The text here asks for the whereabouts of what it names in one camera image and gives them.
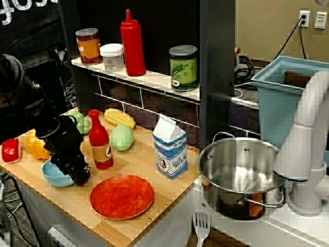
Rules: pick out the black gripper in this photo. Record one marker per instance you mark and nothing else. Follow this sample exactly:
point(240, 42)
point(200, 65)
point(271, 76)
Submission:
point(66, 144)

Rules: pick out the light blue bowl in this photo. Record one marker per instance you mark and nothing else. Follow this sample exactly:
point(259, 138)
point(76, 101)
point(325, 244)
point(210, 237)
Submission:
point(54, 176)

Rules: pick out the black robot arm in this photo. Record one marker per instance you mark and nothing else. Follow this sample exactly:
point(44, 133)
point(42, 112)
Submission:
point(28, 103)

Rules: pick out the red toy ketchup bottle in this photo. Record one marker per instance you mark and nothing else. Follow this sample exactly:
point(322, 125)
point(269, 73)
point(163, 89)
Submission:
point(101, 146)

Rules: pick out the yellow bell pepper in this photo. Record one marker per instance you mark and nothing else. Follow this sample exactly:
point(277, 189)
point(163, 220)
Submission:
point(36, 146)

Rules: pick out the green grapes toy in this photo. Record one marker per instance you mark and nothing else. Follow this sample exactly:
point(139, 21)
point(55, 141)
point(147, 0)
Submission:
point(82, 123)

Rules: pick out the orange red plate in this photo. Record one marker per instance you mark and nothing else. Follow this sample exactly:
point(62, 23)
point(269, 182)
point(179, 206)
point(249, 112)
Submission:
point(120, 196)

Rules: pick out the green toy lime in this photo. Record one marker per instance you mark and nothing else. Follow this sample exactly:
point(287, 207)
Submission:
point(122, 137)

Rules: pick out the red white toy cheese wedge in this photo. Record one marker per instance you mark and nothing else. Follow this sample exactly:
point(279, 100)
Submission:
point(10, 150)

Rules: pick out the yellow toy corn cob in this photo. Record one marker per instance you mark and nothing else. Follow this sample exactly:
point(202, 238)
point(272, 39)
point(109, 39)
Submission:
point(119, 117)

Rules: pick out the toy milk carton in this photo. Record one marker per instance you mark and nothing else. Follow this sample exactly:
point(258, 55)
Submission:
point(171, 154)

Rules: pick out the white lidded jar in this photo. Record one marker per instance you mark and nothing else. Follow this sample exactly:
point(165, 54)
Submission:
point(111, 56)

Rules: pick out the white kitchen shelf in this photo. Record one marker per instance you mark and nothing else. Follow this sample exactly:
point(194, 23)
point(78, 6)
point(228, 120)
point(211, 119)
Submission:
point(154, 79)

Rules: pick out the orange jam jar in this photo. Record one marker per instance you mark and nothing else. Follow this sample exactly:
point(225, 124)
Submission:
point(88, 46)

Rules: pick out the red squeeze bottle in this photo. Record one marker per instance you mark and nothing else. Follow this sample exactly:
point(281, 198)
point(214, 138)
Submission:
point(132, 49)

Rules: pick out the white plastic spatula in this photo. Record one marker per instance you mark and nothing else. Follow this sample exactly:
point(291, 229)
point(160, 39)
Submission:
point(201, 227)

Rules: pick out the green toy peas can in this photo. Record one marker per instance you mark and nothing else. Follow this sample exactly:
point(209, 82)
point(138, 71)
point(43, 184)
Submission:
point(183, 68)

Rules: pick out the black banner with white lettering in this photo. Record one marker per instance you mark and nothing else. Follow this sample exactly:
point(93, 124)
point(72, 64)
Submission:
point(28, 15)

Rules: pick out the stainless steel pot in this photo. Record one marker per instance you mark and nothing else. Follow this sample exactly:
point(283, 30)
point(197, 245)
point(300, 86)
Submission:
point(239, 180)

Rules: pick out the black toy kitchen cabinet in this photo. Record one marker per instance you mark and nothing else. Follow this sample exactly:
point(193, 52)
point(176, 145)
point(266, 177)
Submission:
point(217, 64)

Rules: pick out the white toy sink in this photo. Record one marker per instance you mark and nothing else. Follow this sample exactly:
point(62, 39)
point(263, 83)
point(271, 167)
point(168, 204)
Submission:
point(257, 229)

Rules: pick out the light blue plastic bin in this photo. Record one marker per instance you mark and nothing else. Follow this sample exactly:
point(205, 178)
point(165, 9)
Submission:
point(277, 108)

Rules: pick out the white toy faucet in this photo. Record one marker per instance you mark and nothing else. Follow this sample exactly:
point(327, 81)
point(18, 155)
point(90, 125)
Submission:
point(306, 144)

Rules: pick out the white wall outlet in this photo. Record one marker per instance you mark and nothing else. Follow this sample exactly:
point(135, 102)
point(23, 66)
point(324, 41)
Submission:
point(320, 20)
point(304, 18)

